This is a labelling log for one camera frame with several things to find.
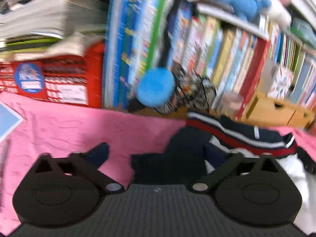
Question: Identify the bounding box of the pink bunny plush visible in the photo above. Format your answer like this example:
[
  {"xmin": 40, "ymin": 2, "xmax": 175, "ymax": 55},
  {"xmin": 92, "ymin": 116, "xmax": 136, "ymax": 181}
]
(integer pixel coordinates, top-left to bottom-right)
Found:
[{"xmin": 267, "ymin": 0, "xmax": 292, "ymax": 28}]

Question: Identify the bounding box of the red plastic crate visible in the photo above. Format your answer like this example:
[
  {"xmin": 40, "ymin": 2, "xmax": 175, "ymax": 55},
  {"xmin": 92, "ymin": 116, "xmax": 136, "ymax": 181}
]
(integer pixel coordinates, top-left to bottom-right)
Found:
[{"xmin": 1, "ymin": 41, "xmax": 105, "ymax": 108}]

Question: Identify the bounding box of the white smartphone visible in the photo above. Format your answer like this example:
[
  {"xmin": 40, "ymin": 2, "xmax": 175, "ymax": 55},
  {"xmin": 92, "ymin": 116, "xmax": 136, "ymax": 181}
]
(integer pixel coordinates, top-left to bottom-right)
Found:
[{"xmin": 0, "ymin": 102, "xmax": 24, "ymax": 142}]

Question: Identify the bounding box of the stack of papers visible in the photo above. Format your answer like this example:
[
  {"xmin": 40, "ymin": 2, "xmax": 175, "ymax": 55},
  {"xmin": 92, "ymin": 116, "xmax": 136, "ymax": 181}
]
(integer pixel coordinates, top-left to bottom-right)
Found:
[{"xmin": 1, "ymin": 0, "xmax": 109, "ymax": 63}]

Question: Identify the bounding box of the thick red book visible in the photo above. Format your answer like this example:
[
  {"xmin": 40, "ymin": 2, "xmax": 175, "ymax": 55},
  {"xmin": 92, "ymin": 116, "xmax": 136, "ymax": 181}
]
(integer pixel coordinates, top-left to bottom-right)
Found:
[{"xmin": 235, "ymin": 38, "xmax": 271, "ymax": 120}]

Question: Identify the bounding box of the miniature black bicycle model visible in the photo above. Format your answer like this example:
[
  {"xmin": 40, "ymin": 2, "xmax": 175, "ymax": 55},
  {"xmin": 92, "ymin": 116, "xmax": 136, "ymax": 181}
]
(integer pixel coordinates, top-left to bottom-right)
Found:
[{"xmin": 155, "ymin": 66, "xmax": 216, "ymax": 115}]

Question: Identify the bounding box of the clear plastic container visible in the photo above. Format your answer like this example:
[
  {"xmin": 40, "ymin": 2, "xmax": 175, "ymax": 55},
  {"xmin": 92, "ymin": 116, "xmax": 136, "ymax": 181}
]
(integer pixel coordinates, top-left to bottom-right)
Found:
[{"xmin": 217, "ymin": 91, "xmax": 244, "ymax": 119}]

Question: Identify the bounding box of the pink printed towel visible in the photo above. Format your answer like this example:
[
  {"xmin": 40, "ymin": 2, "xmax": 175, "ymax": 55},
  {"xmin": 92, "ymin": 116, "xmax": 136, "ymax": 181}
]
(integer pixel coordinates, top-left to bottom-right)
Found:
[{"xmin": 1, "ymin": 92, "xmax": 306, "ymax": 236}]

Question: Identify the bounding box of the wooden drawer organizer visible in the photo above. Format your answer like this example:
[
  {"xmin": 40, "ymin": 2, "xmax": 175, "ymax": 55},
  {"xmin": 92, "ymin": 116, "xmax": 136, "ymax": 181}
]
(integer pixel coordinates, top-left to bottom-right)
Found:
[{"xmin": 241, "ymin": 89, "xmax": 315, "ymax": 128}]

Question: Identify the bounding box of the small blue plush ball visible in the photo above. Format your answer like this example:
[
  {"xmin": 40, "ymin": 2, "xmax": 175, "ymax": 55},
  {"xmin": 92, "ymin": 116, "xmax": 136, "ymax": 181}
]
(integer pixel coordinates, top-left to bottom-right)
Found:
[{"xmin": 135, "ymin": 67, "xmax": 176, "ymax": 108}]

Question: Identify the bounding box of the label printer box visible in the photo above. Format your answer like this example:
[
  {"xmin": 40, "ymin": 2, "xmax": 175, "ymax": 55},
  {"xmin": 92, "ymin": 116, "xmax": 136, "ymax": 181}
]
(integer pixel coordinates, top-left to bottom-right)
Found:
[{"xmin": 260, "ymin": 59, "xmax": 294, "ymax": 100}]

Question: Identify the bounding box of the navy white zip jacket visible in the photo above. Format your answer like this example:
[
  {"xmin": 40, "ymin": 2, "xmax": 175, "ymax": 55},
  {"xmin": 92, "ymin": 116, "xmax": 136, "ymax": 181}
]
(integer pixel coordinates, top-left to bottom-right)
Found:
[{"xmin": 131, "ymin": 111, "xmax": 316, "ymax": 235}]

